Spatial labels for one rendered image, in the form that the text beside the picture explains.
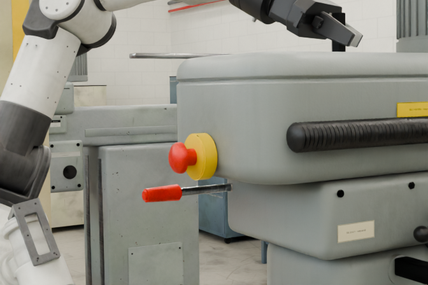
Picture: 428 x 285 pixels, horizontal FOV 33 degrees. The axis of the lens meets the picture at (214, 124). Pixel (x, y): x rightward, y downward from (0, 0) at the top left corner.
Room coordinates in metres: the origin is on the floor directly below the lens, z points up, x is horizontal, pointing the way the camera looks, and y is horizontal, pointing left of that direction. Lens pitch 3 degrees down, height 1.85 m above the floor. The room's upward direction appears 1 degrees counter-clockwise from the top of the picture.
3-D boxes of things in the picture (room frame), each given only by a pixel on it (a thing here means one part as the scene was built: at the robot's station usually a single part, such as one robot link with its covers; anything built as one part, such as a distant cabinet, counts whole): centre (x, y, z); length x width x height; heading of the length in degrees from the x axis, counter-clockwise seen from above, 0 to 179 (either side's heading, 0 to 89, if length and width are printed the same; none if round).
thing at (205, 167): (0.91, 0.02, 1.76); 0.06 x 0.02 x 0.06; 30
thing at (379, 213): (1.04, -0.22, 1.68); 0.34 x 0.24 x 0.10; 120
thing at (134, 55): (1.04, 0.01, 1.89); 0.24 x 0.04 x 0.01; 121
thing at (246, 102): (1.03, -0.19, 1.81); 0.47 x 0.26 x 0.16; 120
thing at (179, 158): (0.90, 0.04, 1.76); 0.04 x 0.03 x 0.04; 30
